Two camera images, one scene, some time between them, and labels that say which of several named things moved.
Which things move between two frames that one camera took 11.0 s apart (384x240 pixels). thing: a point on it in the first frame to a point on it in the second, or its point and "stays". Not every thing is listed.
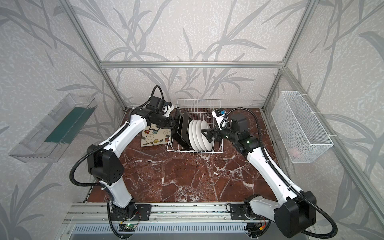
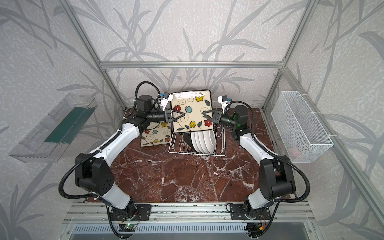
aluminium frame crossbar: (191, 64) stays
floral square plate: (153, 135) stays
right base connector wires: (252, 228) stays
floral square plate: (176, 139) to (192, 103)
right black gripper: (217, 132) to (217, 117)
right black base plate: (237, 212) stays
